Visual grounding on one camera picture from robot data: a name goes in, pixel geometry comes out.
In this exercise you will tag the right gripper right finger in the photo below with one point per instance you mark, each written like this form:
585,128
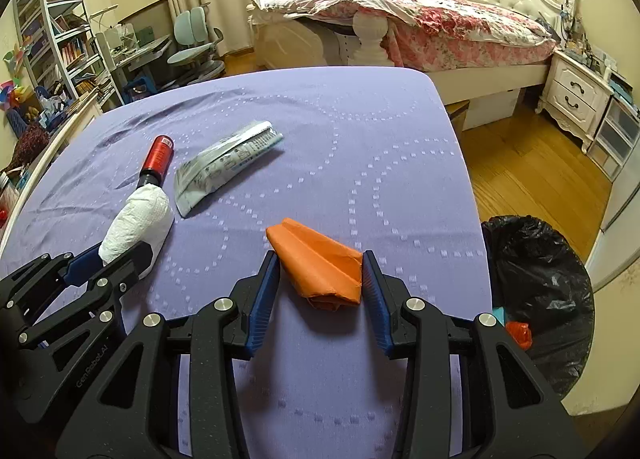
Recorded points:
467,367

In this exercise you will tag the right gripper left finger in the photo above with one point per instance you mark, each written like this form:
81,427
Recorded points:
131,408

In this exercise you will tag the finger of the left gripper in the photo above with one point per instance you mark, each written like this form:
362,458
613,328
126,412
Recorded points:
39,283
83,266

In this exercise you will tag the white tissue wad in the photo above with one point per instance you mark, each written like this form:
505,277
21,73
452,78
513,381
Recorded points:
146,216

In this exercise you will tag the red small bottle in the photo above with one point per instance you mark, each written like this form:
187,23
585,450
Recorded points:
156,162

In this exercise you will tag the grey-white foil pouch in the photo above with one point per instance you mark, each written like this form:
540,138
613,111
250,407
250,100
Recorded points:
218,164

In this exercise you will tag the orange paper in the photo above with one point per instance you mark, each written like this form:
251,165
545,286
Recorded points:
323,271

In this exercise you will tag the red-orange plastic bag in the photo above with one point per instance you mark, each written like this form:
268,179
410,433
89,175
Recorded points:
521,334

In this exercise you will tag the black-lined trash bin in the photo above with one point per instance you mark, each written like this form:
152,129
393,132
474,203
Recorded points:
538,279

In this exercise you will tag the study desk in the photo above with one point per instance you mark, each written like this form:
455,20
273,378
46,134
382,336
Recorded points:
119,61

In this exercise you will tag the light blue desk chair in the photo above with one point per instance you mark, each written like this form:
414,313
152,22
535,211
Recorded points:
198,55

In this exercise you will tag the purple tablecloth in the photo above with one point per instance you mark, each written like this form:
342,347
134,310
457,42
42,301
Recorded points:
368,157

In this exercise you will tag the white bookshelf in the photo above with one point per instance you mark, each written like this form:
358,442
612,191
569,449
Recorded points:
62,53

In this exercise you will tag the white storage box under bed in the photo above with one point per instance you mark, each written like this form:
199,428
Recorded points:
491,108

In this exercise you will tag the cardboard box under bed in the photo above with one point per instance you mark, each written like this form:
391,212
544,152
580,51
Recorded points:
457,114

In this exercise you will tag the plastic drawer unit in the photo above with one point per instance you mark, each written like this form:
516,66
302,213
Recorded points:
616,136

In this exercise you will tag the white nightstand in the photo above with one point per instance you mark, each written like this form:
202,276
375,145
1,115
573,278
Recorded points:
575,97

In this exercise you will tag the floral pink quilt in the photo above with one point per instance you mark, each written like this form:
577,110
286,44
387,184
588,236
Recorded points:
429,35

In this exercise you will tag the white bed with headboard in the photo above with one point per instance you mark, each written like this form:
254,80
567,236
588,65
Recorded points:
306,43

